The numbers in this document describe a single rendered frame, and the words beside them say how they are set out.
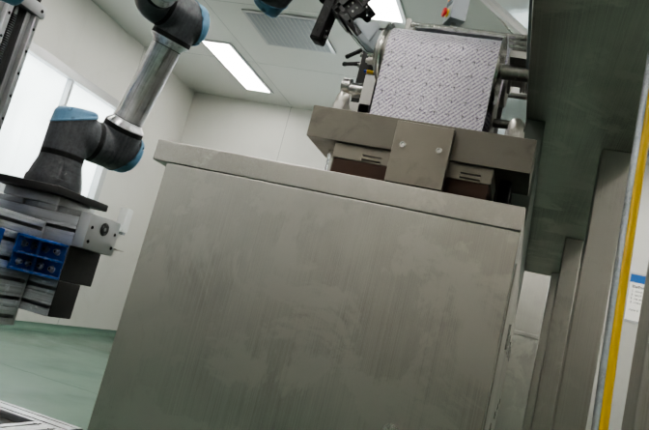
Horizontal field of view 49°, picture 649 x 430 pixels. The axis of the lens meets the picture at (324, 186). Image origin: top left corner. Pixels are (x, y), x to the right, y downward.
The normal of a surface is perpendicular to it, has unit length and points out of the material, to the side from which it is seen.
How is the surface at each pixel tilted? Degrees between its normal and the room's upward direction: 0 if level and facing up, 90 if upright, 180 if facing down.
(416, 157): 90
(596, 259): 90
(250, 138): 90
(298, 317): 90
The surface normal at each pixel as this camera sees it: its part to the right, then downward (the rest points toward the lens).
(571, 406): -0.25, -0.25
